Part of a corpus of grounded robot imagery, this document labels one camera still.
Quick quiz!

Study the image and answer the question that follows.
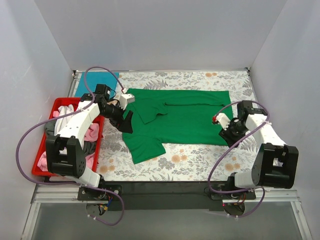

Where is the pink garment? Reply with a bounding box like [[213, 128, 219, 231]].
[[37, 123, 99, 172]]

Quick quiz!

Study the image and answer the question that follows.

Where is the grey garment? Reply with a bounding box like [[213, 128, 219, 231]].
[[44, 120, 58, 137]]

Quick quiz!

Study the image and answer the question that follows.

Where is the aluminium rail frame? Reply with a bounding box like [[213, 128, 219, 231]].
[[22, 185, 313, 240]]

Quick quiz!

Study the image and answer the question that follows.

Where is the green t shirt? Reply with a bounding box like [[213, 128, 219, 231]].
[[122, 88, 233, 164]]

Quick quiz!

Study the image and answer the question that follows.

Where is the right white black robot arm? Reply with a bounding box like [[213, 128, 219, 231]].
[[212, 100, 299, 199]]

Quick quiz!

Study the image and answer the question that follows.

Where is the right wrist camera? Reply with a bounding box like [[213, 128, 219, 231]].
[[212, 113, 231, 130]]

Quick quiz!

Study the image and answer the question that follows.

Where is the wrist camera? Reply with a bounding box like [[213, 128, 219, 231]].
[[119, 93, 135, 110], [212, 113, 231, 130]]

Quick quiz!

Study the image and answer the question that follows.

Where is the white garment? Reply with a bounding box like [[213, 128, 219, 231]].
[[53, 104, 77, 136]]

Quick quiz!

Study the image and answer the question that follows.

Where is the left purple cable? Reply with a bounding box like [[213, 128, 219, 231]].
[[15, 66, 128, 226]]

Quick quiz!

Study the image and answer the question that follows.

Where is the folded teal t shirt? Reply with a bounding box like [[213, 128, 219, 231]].
[[73, 71, 118, 98]]

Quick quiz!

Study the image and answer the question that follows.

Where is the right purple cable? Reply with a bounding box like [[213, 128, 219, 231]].
[[207, 101, 272, 219]]

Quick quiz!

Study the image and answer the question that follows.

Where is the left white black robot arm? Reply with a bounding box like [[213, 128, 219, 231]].
[[45, 84, 135, 200]]

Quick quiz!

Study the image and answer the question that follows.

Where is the floral tablecloth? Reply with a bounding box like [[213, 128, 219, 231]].
[[97, 70, 259, 181]]

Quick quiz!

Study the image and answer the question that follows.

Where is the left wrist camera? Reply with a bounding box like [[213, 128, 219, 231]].
[[119, 93, 135, 110]]

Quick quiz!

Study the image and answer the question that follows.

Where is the purple cable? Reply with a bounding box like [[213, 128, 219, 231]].
[[207, 101, 272, 219], [15, 66, 128, 226]]

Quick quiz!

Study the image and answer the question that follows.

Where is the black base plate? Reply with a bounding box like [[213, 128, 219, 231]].
[[77, 181, 256, 212]]

